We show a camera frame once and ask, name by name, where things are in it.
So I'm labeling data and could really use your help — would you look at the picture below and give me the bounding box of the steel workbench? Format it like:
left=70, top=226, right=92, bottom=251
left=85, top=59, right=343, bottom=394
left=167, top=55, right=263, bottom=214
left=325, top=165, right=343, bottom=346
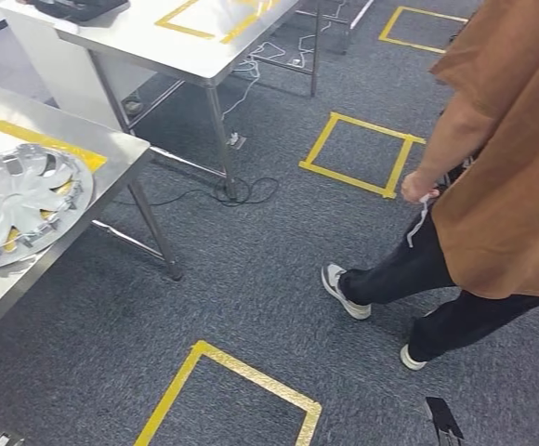
left=0, top=78, right=183, bottom=349

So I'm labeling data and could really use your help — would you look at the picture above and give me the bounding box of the yellow table tape square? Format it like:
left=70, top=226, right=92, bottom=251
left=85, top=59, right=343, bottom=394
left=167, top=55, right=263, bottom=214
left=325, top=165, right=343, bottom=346
left=155, top=0, right=282, bottom=46

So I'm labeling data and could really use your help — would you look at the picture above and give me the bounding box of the grey round floor object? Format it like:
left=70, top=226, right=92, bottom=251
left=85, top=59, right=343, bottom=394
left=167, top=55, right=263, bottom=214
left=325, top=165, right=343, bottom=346
left=123, top=95, right=145, bottom=118

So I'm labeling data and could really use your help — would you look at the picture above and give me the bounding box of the steel table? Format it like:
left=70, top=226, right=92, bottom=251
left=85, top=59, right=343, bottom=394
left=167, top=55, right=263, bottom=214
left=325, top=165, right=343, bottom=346
left=0, top=0, right=326, bottom=202

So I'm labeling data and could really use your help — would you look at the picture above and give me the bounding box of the person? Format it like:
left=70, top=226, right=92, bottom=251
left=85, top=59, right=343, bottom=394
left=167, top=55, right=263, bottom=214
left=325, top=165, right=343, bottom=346
left=320, top=0, right=539, bottom=373

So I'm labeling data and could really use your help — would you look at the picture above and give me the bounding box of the black flat case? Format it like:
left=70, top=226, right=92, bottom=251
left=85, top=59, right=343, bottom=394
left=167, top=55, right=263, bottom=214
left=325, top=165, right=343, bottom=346
left=27, top=0, right=131, bottom=24

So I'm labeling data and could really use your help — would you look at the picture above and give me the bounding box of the silver wheel hubcap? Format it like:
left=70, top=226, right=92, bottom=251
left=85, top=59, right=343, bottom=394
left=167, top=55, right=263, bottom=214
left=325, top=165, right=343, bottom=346
left=0, top=143, right=95, bottom=272

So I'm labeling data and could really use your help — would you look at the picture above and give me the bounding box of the white floor cable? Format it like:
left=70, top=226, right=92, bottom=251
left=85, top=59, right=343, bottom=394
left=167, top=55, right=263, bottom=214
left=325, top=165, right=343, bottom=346
left=221, top=39, right=298, bottom=121

